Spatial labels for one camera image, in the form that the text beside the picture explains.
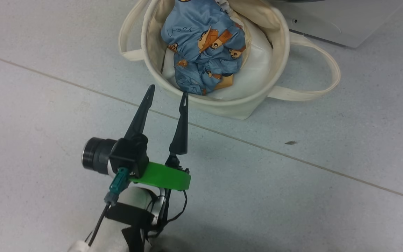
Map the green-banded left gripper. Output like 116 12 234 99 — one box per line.
124 84 191 191

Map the blue cartoon print garment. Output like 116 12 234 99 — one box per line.
161 0 247 96

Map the cream fabric laundry basket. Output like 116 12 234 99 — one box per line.
119 0 341 120

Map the white washing machine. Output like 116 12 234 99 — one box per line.
271 0 403 49

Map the black cable with teal connector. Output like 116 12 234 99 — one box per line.
88 167 130 246

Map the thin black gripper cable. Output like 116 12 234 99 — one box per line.
146 189 188 240

